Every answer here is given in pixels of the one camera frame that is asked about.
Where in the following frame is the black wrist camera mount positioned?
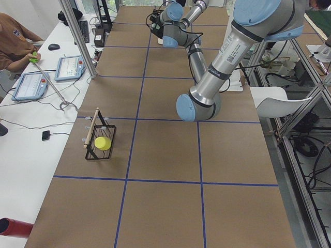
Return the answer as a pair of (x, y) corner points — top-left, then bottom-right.
(145, 10), (163, 39)

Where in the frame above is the red cylinder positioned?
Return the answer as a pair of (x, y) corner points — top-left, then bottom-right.
(1, 218), (34, 238)

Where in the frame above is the white chair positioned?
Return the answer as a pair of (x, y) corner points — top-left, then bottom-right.
(250, 86), (312, 118)

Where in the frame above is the black keyboard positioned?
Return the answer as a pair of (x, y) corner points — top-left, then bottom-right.
(78, 20), (90, 43)

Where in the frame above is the black wire cup rack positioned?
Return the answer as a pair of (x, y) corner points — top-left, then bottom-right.
(83, 107), (116, 161)

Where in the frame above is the metal reacher grabber tool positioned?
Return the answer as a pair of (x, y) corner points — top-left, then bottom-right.
(29, 52), (78, 111)

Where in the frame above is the black computer mouse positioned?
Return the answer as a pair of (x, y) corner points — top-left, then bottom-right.
(48, 43), (61, 51)

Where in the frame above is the blue teach pendant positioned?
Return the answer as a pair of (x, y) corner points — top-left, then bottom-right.
(55, 56), (86, 82)
(12, 72), (48, 101)

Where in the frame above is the near blue teach pendant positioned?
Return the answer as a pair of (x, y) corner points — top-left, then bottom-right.
(12, 72), (48, 101)

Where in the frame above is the yellow plastic cup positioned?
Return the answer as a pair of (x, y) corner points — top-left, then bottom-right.
(94, 136), (112, 151)

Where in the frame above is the white plastic tray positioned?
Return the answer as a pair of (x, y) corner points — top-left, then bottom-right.
(157, 38), (163, 45)

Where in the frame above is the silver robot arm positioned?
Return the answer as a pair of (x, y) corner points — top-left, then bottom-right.
(176, 1), (309, 121)
(159, 1), (209, 85)

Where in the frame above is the aluminium frame post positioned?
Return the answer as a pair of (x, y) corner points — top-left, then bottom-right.
(59, 0), (97, 79)

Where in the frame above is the far blue teach pendant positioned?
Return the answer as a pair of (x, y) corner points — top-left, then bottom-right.
(55, 56), (86, 82)

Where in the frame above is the small black device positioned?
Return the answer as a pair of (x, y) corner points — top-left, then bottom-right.
(41, 130), (51, 141)

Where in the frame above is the person in brown shirt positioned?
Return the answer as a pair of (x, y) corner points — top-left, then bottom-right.
(1, 13), (42, 73)

